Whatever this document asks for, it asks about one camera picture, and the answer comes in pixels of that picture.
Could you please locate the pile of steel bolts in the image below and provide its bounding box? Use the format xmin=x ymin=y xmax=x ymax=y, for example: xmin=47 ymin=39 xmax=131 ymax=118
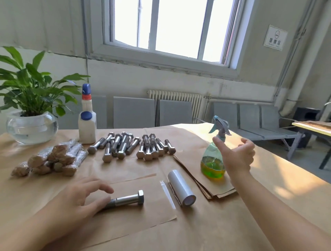
xmin=87 ymin=132 xmax=177 ymax=163

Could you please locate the round glass vase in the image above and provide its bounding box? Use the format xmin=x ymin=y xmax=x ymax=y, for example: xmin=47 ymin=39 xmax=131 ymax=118
xmin=6 ymin=111 xmax=59 ymax=145

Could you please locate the large brown paper table cover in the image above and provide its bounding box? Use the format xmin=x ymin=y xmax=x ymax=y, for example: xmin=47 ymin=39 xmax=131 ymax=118
xmin=0 ymin=123 xmax=331 ymax=251

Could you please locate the white radiator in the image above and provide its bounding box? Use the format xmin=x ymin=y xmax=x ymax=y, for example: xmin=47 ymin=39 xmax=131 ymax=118
xmin=148 ymin=90 xmax=205 ymax=124

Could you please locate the white vertical blind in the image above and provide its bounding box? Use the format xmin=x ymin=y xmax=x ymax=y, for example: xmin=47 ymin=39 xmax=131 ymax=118
xmin=0 ymin=0 xmax=89 ymax=58

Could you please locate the white framed window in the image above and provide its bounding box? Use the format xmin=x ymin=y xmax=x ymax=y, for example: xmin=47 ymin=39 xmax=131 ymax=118
xmin=85 ymin=0 xmax=254 ymax=81

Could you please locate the wooden side table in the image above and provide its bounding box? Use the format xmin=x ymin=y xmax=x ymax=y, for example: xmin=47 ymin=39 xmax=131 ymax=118
xmin=292 ymin=120 xmax=331 ymax=169

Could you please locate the person's right forearm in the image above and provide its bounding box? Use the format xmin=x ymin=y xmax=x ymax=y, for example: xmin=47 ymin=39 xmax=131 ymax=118
xmin=228 ymin=173 xmax=331 ymax=251

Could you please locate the white glue bottle blue cap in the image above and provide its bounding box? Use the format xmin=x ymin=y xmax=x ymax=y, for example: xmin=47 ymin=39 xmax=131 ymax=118
xmin=78 ymin=84 xmax=97 ymax=144

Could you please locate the stack of brown paper sheets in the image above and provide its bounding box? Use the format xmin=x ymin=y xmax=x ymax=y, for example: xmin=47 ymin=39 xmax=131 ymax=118
xmin=173 ymin=147 xmax=238 ymax=200

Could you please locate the green leafy plant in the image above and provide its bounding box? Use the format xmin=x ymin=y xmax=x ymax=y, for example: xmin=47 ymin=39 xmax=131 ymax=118
xmin=0 ymin=47 xmax=90 ymax=117

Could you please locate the grey chair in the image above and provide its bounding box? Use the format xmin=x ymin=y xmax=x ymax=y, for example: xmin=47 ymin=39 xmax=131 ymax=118
xmin=260 ymin=105 xmax=306 ymax=158
xmin=159 ymin=100 xmax=194 ymax=127
xmin=238 ymin=103 xmax=264 ymax=140
xmin=113 ymin=96 xmax=157 ymax=129
xmin=57 ymin=96 xmax=108 ymax=130
xmin=212 ymin=102 xmax=240 ymax=132

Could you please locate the steel hex bolt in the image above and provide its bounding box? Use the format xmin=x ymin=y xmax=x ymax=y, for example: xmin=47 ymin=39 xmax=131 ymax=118
xmin=27 ymin=148 xmax=51 ymax=168

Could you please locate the black box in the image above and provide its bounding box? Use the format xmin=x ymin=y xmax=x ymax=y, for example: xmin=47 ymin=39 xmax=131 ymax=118
xmin=292 ymin=107 xmax=321 ymax=134

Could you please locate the small square wall sign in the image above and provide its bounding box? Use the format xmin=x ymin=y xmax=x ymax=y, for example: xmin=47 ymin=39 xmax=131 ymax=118
xmin=263 ymin=25 xmax=289 ymax=51

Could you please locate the white cling film roll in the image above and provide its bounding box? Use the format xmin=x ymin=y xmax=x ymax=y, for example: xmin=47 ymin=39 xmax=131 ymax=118
xmin=168 ymin=169 xmax=197 ymax=207

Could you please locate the white wall pipe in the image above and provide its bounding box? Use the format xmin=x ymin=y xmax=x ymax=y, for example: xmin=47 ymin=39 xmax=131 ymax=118
xmin=274 ymin=0 xmax=331 ymax=117

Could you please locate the green spray bottle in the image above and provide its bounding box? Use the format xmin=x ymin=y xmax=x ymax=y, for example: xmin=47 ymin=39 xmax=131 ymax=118
xmin=200 ymin=115 xmax=232 ymax=180

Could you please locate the person's left hand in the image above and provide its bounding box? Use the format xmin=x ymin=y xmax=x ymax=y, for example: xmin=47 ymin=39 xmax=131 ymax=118
xmin=36 ymin=177 xmax=116 ymax=240

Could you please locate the grey hex bolt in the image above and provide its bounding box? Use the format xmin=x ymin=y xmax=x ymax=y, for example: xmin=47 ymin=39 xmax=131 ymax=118
xmin=103 ymin=190 xmax=146 ymax=209

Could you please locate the person's right hand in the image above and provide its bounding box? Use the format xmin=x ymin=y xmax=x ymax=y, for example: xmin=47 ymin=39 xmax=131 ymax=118
xmin=212 ymin=135 xmax=257 ymax=180

